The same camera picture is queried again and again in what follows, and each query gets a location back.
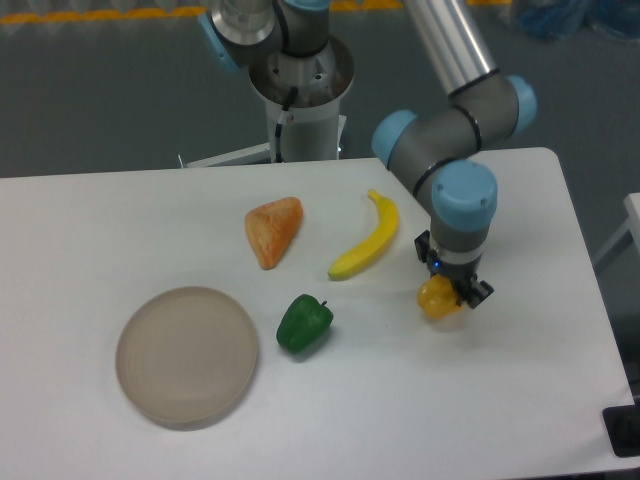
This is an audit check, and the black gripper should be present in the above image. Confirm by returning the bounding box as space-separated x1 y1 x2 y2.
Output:
414 230 494 308

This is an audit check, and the yellow bell pepper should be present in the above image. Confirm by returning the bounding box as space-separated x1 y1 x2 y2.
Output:
417 275 461 320

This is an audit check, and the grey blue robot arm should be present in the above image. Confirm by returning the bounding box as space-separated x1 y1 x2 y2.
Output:
198 1 537 308

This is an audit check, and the green bell pepper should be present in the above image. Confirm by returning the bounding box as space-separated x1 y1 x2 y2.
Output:
276 294 334 354

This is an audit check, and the yellow banana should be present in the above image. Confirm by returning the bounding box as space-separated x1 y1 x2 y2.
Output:
327 189 400 281

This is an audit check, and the orange triangular bread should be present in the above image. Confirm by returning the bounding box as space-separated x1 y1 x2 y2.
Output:
244 197 304 270

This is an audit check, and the white furniture at right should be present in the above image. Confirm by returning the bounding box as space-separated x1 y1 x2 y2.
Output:
592 192 639 275

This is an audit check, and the black device at table edge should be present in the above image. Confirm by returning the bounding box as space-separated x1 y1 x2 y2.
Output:
602 404 639 458

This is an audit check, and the beige round plate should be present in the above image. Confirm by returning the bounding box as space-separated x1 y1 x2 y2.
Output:
115 286 259 430

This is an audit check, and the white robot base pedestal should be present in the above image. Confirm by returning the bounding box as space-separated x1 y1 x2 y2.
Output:
184 35 355 168

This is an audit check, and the black cable on pedestal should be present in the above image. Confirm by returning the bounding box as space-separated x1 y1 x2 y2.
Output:
272 85 300 164

